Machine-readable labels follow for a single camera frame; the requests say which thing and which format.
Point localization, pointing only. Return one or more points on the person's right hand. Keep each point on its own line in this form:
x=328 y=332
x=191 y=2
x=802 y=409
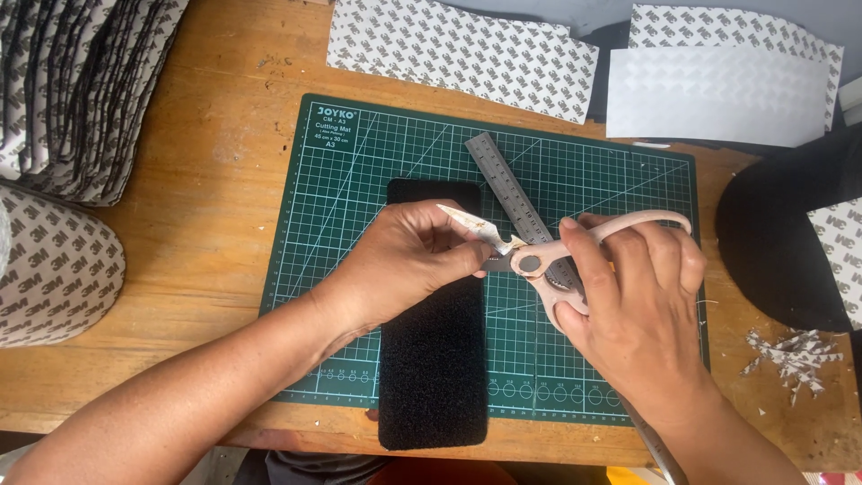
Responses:
x=646 y=323

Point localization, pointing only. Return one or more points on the person's left hand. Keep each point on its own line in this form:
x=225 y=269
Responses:
x=397 y=263

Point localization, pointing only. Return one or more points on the small black foam offcut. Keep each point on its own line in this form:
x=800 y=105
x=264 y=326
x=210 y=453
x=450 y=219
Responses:
x=497 y=263

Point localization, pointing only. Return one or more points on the black foam strip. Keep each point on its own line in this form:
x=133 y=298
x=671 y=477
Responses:
x=431 y=364

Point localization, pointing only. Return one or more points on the long grey metal ruler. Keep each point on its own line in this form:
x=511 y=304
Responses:
x=663 y=458

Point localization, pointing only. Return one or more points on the short steel ruler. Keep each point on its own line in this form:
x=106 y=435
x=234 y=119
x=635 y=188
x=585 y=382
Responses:
x=502 y=175

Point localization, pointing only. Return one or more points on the rounded black foam piece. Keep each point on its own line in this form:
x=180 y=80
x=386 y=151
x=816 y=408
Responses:
x=768 y=242

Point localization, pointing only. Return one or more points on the pile of paper scraps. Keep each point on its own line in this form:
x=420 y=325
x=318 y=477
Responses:
x=794 y=357

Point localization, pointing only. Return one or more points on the green cutting mat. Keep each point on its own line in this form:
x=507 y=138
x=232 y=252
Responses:
x=592 y=175

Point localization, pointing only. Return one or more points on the small white paper strip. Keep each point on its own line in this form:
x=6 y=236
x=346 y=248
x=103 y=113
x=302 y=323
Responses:
x=650 y=144

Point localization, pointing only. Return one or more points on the small printed-backing foam piece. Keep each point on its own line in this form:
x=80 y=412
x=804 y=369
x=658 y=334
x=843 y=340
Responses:
x=842 y=249

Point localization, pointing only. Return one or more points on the large printed adhesive backing sheet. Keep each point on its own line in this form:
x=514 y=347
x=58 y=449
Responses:
x=464 y=57

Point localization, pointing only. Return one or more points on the white translucent liner sheet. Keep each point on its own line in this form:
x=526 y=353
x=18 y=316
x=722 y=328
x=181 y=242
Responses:
x=714 y=101

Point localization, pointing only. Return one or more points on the rounded printed-backing foam piece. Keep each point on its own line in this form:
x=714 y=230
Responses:
x=54 y=276

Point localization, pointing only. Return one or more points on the stack of printed-backing foam pieces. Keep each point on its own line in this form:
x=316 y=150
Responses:
x=74 y=87

